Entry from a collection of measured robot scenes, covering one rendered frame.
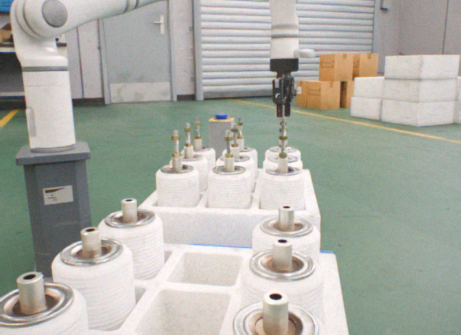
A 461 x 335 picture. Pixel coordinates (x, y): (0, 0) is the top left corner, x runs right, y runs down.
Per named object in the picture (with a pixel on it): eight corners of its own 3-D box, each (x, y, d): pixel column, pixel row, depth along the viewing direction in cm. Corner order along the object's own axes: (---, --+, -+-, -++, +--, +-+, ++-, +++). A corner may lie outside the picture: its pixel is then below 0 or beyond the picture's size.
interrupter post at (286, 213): (277, 231, 58) (277, 209, 58) (278, 225, 61) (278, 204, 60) (294, 233, 58) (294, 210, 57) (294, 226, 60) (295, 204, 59)
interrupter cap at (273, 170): (263, 176, 88) (263, 173, 87) (267, 167, 95) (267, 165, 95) (300, 178, 86) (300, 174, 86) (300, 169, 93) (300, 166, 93)
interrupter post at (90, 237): (78, 258, 51) (75, 233, 50) (88, 250, 53) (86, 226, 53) (97, 259, 51) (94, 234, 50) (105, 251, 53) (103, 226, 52)
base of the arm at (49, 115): (30, 154, 88) (20, 71, 84) (33, 147, 96) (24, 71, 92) (77, 150, 91) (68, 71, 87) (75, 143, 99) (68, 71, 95)
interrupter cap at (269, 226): (256, 237, 56) (256, 233, 56) (262, 218, 64) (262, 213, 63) (313, 241, 55) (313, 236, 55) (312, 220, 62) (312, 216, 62)
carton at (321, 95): (339, 108, 463) (340, 81, 456) (320, 109, 455) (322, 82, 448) (324, 106, 490) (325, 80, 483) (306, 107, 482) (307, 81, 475)
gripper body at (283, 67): (274, 56, 113) (274, 91, 115) (265, 55, 105) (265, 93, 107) (302, 55, 110) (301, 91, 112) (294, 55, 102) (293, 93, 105)
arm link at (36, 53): (3, -8, 85) (14, 77, 89) (26, -14, 80) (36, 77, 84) (46, -3, 92) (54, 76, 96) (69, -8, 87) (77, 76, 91)
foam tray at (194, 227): (139, 286, 92) (134, 209, 88) (181, 222, 130) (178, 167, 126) (317, 296, 88) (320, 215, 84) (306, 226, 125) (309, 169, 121)
